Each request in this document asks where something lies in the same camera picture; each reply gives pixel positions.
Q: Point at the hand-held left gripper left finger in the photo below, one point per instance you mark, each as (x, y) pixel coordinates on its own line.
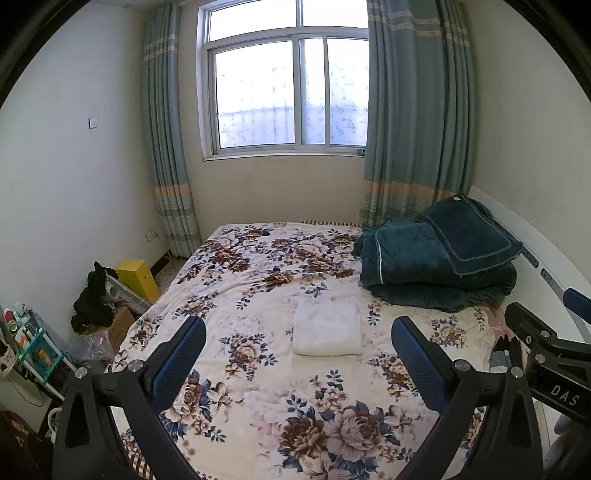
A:
(178, 364)

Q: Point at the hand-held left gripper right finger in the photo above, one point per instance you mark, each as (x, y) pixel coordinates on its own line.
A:
(418, 364)

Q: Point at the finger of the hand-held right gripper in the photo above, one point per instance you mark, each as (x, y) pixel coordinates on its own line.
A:
(579, 304)
(531, 323)

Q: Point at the white fleece garment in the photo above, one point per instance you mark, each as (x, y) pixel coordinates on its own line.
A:
(328, 330)

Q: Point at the black clothes pile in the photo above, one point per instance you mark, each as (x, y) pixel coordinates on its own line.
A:
(92, 300)

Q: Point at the pink patterned pillow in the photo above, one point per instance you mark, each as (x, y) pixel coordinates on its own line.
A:
(494, 321)

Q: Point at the dark small cloth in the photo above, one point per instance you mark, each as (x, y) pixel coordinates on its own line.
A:
(505, 355)

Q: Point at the cardboard box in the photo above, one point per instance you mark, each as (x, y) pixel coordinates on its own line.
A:
(121, 325)

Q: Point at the white bed headboard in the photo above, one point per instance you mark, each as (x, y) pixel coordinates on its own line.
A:
(531, 230)

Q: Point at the clear plastic bag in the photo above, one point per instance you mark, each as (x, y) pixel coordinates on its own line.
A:
(90, 348)

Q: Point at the yellow box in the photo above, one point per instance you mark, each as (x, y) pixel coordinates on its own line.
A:
(136, 277)

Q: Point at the dark green quilt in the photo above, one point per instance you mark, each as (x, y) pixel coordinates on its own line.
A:
(429, 258)

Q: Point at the floral printed blanket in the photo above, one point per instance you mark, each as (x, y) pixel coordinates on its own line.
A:
(295, 295)

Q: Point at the teal storage rack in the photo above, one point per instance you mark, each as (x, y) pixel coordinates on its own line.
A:
(32, 341)

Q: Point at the teal striped curtain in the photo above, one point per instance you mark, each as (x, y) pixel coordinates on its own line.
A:
(166, 138)
(415, 110)

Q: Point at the white framed window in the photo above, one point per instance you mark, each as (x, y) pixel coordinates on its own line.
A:
(284, 78)

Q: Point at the white wall outlet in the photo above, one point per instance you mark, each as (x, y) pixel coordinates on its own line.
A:
(152, 235)

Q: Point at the white wall switch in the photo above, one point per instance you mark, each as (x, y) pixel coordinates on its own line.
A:
(93, 122)

